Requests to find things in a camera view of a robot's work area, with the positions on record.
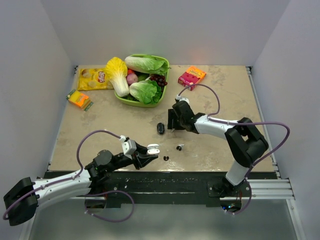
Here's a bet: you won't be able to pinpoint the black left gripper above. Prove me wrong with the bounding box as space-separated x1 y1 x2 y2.
106 141 158 173

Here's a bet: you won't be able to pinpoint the white earbud charging case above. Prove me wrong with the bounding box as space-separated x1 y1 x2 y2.
147 143 160 155

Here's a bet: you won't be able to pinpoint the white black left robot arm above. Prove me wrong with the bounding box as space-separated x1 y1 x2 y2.
3 140 160 226

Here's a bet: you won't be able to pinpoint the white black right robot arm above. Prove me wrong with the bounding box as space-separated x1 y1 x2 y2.
167 100 269 197

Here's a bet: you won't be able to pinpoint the green lettuce front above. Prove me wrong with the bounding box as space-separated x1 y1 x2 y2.
129 79 162 105

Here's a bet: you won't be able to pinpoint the green lettuce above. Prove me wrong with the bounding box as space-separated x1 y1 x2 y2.
129 79 162 105
124 55 170 76

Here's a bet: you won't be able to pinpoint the dark red grapes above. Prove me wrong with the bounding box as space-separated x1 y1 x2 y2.
149 74 168 88

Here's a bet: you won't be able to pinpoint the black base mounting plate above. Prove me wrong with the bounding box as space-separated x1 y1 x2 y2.
43 170 251 208

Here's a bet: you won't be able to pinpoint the green plastic bowl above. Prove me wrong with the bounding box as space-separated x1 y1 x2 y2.
115 54 170 108

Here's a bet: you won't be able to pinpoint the pink orange snack box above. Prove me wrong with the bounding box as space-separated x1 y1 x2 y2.
177 65 207 91

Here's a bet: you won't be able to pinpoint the red onion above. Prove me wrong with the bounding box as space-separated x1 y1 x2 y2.
126 73 138 86

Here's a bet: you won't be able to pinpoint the green lettuce back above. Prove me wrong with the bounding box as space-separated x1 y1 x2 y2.
124 55 170 76

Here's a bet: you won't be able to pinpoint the yellow napa cabbage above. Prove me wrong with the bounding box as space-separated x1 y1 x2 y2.
104 57 130 97

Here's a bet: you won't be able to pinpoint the orange green sponge pack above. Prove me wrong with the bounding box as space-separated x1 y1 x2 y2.
66 89 94 111

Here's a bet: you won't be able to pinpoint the yellow Lays chips bag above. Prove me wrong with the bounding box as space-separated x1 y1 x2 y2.
77 68 114 91

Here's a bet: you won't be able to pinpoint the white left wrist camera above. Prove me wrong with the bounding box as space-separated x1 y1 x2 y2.
119 135 137 160

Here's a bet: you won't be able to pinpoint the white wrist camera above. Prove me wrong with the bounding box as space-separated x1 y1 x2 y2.
119 135 137 160
175 94 190 104

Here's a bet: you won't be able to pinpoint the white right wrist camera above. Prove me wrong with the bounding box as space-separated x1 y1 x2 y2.
175 94 190 104

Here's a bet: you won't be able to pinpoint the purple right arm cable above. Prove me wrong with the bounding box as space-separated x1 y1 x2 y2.
176 83 291 181

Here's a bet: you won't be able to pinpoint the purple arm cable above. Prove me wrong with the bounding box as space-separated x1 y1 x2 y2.
2 129 122 221
176 83 291 181

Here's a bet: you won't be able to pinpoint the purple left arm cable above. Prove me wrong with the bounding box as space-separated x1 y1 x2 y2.
2 129 122 221

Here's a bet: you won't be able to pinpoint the purple cable loop front left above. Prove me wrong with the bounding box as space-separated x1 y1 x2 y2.
79 189 135 223

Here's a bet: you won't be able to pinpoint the purple cable loop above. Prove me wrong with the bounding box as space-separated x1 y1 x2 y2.
79 189 135 223
223 178 253 215

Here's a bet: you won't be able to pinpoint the purple cable loop front right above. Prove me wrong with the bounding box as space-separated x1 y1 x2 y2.
223 178 253 215

